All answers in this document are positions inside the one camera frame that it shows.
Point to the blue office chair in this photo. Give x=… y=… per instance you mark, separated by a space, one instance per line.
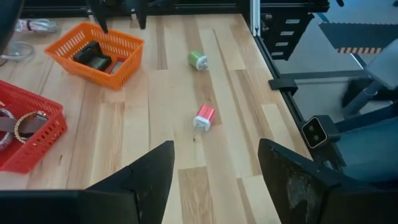
x=373 y=149

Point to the red digital clock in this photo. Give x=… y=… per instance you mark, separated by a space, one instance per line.
x=116 y=67

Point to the black hazard-striped floor mat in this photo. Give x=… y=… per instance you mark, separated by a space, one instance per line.
x=357 y=35

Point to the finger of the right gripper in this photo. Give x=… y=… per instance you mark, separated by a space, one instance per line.
x=141 y=14
x=101 y=14

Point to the red plastic basket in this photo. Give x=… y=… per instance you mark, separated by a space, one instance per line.
x=37 y=146

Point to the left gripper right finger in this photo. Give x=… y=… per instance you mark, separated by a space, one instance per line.
x=289 y=186

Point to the black table-level camera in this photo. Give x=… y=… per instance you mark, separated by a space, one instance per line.
x=315 y=132

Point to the black labelled drawer unit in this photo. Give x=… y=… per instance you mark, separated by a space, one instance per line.
x=286 y=34

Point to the black digital clock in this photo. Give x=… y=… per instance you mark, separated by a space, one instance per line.
x=100 y=63
x=85 y=51

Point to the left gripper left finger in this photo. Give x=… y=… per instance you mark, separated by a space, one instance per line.
x=155 y=174

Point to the orange plastic basket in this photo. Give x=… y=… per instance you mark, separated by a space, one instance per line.
x=124 y=74

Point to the gold link watch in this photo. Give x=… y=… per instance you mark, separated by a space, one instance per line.
x=19 y=137

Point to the black table clamp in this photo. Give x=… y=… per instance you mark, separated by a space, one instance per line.
x=283 y=86

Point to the green and white charger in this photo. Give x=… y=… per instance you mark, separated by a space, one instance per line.
x=196 y=59

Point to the silver aluminium bracket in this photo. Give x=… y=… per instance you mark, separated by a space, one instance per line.
x=255 y=18

